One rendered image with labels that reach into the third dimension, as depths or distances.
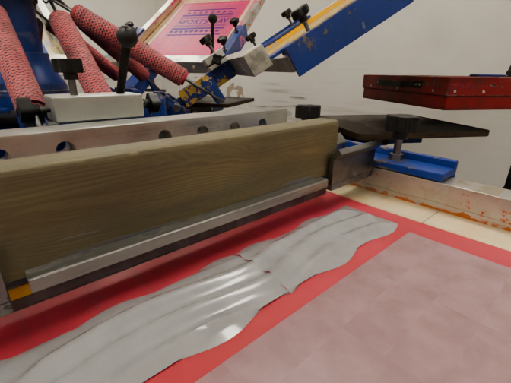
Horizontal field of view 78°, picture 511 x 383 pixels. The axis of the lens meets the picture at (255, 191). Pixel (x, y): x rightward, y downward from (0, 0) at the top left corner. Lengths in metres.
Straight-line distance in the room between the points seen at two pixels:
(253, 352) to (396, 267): 0.15
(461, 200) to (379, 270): 0.18
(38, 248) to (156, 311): 0.08
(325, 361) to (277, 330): 0.04
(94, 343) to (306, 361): 0.13
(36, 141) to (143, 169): 0.24
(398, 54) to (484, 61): 0.49
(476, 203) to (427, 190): 0.05
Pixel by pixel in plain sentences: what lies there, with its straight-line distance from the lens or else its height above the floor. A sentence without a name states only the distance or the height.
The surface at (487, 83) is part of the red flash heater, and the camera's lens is 1.14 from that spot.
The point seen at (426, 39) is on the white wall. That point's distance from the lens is 2.33.
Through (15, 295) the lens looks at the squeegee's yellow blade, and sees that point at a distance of 0.27.
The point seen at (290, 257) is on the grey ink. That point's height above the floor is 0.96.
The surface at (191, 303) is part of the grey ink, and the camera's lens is 0.24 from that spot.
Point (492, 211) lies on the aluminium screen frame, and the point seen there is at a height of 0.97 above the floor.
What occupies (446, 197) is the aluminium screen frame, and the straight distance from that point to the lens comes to 0.44.
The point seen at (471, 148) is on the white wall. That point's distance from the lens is 2.25.
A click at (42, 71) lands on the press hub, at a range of 1.03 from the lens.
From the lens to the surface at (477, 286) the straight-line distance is 0.32.
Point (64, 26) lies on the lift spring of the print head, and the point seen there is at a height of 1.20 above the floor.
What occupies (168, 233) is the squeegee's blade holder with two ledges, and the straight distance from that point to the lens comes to 0.26.
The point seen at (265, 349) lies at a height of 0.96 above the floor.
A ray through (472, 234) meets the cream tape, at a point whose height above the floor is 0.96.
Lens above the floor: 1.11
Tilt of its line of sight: 21 degrees down
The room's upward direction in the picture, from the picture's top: 1 degrees clockwise
